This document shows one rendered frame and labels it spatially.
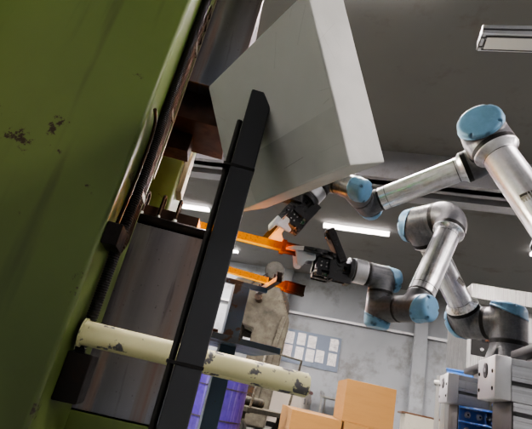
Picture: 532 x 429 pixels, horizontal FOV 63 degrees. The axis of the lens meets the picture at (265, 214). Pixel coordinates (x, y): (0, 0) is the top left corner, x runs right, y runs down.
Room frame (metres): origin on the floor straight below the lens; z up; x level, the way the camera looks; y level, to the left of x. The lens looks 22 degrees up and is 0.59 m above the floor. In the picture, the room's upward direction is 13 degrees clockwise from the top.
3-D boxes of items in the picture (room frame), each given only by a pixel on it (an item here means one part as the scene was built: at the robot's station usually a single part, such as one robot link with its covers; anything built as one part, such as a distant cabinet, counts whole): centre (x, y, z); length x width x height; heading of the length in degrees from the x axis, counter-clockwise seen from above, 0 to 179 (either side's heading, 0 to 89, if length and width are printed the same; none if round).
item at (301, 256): (1.24, -0.13, 0.98); 0.09 x 0.03 x 0.06; 97
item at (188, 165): (1.52, 0.33, 1.27); 0.09 x 0.02 x 0.17; 4
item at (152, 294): (1.25, 0.40, 0.69); 0.56 x 0.38 x 0.45; 94
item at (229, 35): (1.24, 0.39, 1.56); 0.42 x 0.39 x 0.40; 94
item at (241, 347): (1.71, 0.03, 0.73); 0.40 x 0.30 x 0.02; 10
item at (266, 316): (8.47, -0.18, 1.46); 1.56 x 1.31 x 2.91; 76
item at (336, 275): (1.27, -0.23, 0.98); 0.12 x 0.08 x 0.09; 94
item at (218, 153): (1.20, 0.39, 1.32); 0.42 x 0.20 x 0.10; 94
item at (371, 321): (1.27, -0.40, 0.89); 0.11 x 0.08 x 0.11; 32
